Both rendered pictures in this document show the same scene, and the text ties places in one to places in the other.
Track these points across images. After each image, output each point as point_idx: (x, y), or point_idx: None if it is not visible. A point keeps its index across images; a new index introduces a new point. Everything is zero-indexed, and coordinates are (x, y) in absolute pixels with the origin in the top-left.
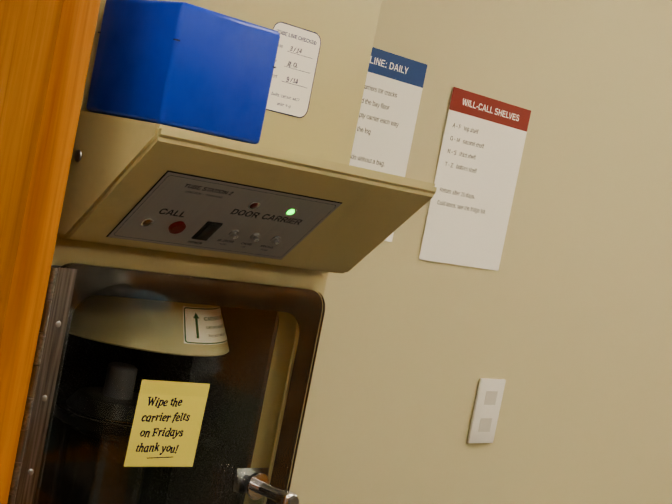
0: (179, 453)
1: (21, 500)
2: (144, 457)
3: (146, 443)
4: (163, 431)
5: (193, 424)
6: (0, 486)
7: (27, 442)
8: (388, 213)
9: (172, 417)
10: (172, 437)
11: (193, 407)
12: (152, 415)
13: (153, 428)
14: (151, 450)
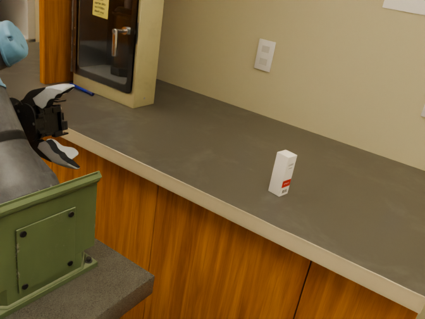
0: (104, 14)
1: (74, 16)
2: (96, 13)
3: (96, 9)
4: (99, 7)
5: (106, 7)
6: (42, 1)
7: (73, 2)
8: None
9: (101, 4)
10: (102, 9)
11: (105, 2)
12: (97, 2)
13: (97, 6)
14: (97, 11)
